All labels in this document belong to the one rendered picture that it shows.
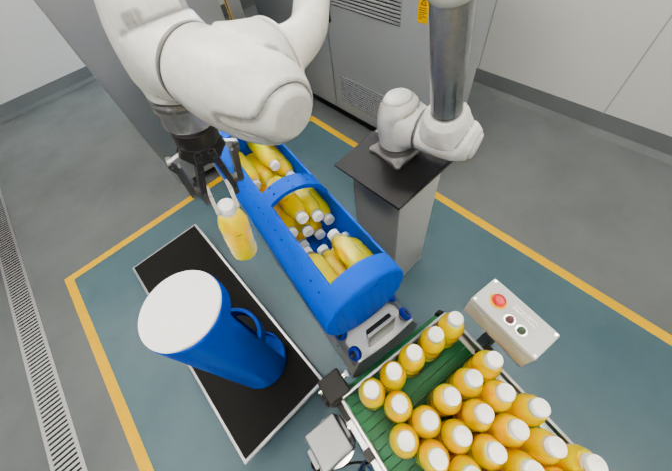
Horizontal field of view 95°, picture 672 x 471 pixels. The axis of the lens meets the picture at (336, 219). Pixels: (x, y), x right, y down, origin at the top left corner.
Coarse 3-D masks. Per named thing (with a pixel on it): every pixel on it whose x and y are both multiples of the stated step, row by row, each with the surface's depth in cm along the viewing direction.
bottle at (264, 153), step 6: (252, 144) 129; (258, 144) 127; (252, 150) 129; (258, 150) 126; (264, 150) 125; (270, 150) 125; (258, 156) 126; (264, 156) 123; (270, 156) 123; (276, 156) 126; (264, 162) 124; (270, 162) 123
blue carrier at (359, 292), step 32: (224, 160) 118; (256, 192) 104; (288, 192) 100; (320, 192) 119; (256, 224) 106; (352, 224) 107; (288, 256) 92; (384, 256) 87; (320, 288) 83; (352, 288) 78; (384, 288) 89; (320, 320) 85; (352, 320) 91
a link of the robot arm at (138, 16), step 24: (96, 0) 34; (120, 0) 33; (144, 0) 34; (168, 0) 35; (120, 24) 35; (144, 24) 35; (168, 24) 35; (120, 48) 37; (144, 48) 35; (144, 72) 37; (168, 96) 39
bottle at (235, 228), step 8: (224, 216) 70; (232, 216) 71; (240, 216) 73; (224, 224) 71; (232, 224) 72; (240, 224) 73; (248, 224) 76; (224, 232) 73; (232, 232) 73; (240, 232) 74; (248, 232) 77; (232, 240) 76; (240, 240) 76; (248, 240) 79; (232, 248) 79; (240, 248) 79; (248, 248) 81; (256, 248) 85; (240, 256) 82; (248, 256) 83
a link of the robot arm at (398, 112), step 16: (384, 96) 114; (400, 96) 110; (416, 96) 111; (384, 112) 112; (400, 112) 109; (416, 112) 110; (384, 128) 117; (400, 128) 112; (384, 144) 125; (400, 144) 119
